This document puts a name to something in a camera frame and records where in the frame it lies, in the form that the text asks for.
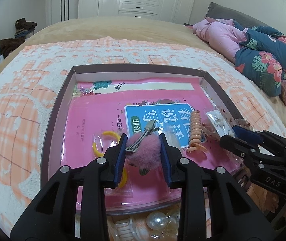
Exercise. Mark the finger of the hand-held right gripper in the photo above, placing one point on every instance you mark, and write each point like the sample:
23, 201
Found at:
235, 146
245, 134

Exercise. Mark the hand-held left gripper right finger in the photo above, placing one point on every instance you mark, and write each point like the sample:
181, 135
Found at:
164, 157

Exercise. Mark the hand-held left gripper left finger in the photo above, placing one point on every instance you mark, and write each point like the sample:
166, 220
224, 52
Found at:
121, 157

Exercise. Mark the pink pompom hair clip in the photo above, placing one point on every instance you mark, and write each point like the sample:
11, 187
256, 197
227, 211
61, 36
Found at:
143, 150

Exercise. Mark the earrings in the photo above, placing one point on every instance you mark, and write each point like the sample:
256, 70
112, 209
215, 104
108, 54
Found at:
218, 120

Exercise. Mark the shallow brown cardboard box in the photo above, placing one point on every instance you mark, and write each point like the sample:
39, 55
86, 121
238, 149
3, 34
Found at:
55, 130

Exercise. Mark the sheer pink speckled scrunchie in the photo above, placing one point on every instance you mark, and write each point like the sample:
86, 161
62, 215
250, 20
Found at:
209, 131
243, 124

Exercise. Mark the pink book with blue label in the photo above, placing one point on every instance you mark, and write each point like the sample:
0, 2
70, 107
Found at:
87, 120

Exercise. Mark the pearl hair clip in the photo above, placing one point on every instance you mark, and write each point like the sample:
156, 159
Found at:
156, 219

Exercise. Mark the teal floral quilt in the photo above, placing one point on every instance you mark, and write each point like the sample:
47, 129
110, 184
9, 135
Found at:
263, 65

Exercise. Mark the white claw hair clip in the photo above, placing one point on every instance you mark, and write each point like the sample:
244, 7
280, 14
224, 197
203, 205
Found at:
122, 232

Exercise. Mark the pink clothing bundle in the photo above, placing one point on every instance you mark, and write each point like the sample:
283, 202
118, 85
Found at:
220, 39

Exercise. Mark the peach plaid fleece blanket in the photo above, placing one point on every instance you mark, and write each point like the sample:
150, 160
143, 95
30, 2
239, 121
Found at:
15, 120

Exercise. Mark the bed with tan sheet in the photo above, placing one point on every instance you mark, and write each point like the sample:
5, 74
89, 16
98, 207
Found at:
132, 29

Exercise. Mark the dark brown cloth heap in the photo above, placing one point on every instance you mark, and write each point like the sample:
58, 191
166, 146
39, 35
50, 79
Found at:
11, 47

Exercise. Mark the pile of dark clothes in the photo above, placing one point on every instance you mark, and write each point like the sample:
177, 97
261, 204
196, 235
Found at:
25, 26

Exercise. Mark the white door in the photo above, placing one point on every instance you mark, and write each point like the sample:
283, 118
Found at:
55, 5

